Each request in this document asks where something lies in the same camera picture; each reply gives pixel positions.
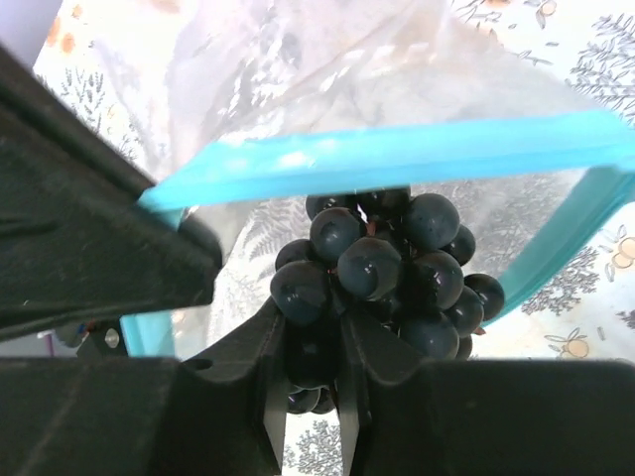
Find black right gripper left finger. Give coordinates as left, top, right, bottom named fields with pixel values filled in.
left=1, top=301, right=287, bottom=475

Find dark toy grape bunch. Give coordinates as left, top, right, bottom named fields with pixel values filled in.
left=270, top=187, right=505, bottom=415

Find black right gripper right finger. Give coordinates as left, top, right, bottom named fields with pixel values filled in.
left=337, top=311, right=634, bottom=475

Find clear zip top bag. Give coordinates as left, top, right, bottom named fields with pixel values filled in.
left=123, top=1, right=634, bottom=359

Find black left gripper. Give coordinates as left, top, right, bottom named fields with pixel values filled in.
left=1, top=53, right=222, bottom=360

